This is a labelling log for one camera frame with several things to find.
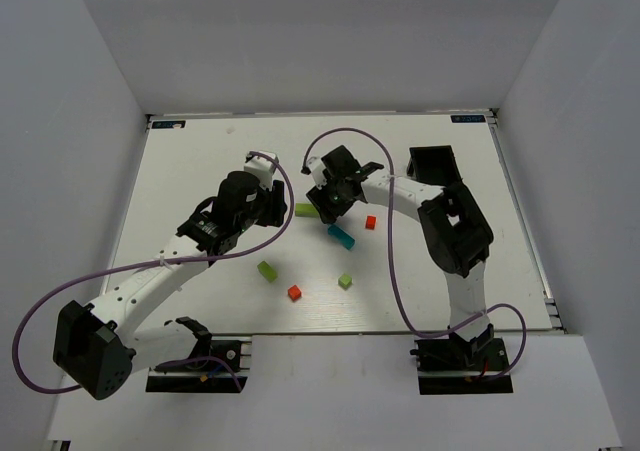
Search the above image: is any long green arch block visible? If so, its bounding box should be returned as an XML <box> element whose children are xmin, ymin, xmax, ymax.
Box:
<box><xmin>294</xmin><ymin>203</ymin><xmax>319</xmax><ymax>218</ymax></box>

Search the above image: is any red cube block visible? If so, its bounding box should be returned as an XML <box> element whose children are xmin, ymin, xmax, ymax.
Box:
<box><xmin>365</xmin><ymin>216</ymin><xmax>376</xmax><ymax>230</ymax></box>
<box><xmin>287</xmin><ymin>285</ymin><xmax>302</xmax><ymax>302</ymax></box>

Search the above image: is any teal arch block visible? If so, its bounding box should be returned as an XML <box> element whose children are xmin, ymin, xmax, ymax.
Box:
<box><xmin>327</xmin><ymin>224</ymin><xmax>355</xmax><ymax>250</ymax></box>

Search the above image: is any black plastic bin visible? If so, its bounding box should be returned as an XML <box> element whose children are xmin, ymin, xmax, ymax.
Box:
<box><xmin>406</xmin><ymin>145</ymin><xmax>462</xmax><ymax>187</ymax></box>

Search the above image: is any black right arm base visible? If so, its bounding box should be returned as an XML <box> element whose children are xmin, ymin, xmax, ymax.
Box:
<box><xmin>410</xmin><ymin>338</ymin><xmax>514</xmax><ymax>396</ymax></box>

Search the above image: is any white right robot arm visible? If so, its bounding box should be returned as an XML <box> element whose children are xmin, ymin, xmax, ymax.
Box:
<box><xmin>302</xmin><ymin>145</ymin><xmax>494</xmax><ymax>366</ymax></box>

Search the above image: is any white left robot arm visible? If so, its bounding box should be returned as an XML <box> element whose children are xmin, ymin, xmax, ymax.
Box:
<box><xmin>53</xmin><ymin>171</ymin><xmax>293</xmax><ymax>400</ymax></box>

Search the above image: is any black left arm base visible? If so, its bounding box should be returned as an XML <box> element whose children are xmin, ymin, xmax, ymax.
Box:
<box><xmin>145</xmin><ymin>336</ymin><xmax>252</xmax><ymax>394</ymax></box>

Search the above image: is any green rectangular block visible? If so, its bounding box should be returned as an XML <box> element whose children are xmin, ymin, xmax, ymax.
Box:
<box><xmin>257</xmin><ymin>261</ymin><xmax>278</xmax><ymax>283</ymax></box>

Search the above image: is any small green cube block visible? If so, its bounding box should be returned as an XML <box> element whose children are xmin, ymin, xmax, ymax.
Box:
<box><xmin>338</xmin><ymin>273</ymin><xmax>353</xmax><ymax>290</ymax></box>

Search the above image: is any right blue table label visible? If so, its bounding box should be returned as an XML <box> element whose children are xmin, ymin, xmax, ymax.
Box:
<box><xmin>450</xmin><ymin>114</ymin><xmax>486</xmax><ymax>124</ymax></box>

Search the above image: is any blue table label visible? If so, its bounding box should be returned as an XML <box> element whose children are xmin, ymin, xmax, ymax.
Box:
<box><xmin>151</xmin><ymin>120</ymin><xmax>186</xmax><ymax>129</ymax></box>
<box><xmin>450</xmin><ymin>114</ymin><xmax>486</xmax><ymax>124</ymax></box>

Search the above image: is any left blue table label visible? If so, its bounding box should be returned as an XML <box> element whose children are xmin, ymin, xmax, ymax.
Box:
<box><xmin>151</xmin><ymin>120</ymin><xmax>186</xmax><ymax>129</ymax></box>

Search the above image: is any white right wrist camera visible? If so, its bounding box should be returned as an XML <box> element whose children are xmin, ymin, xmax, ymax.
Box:
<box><xmin>305</xmin><ymin>156</ymin><xmax>327</xmax><ymax>188</ymax></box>

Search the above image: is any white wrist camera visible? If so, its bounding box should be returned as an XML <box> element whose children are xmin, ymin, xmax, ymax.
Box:
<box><xmin>243</xmin><ymin>151</ymin><xmax>279</xmax><ymax>191</ymax></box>
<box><xmin>305</xmin><ymin>156</ymin><xmax>327</xmax><ymax>188</ymax></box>

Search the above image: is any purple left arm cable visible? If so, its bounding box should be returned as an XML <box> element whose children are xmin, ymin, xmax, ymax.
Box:
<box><xmin>11</xmin><ymin>150</ymin><xmax>295</xmax><ymax>392</ymax></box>

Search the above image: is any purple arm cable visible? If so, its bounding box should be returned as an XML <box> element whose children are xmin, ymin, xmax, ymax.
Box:
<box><xmin>11</xmin><ymin>150</ymin><xmax>295</xmax><ymax>392</ymax></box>
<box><xmin>300</xmin><ymin>127</ymin><xmax>527</xmax><ymax>383</ymax></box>

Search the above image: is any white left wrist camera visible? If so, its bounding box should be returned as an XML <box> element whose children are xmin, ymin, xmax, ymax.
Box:
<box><xmin>243</xmin><ymin>151</ymin><xmax>279</xmax><ymax>191</ymax></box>

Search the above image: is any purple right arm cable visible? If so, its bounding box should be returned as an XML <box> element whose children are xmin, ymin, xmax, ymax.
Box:
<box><xmin>300</xmin><ymin>127</ymin><xmax>527</xmax><ymax>383</ymax></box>

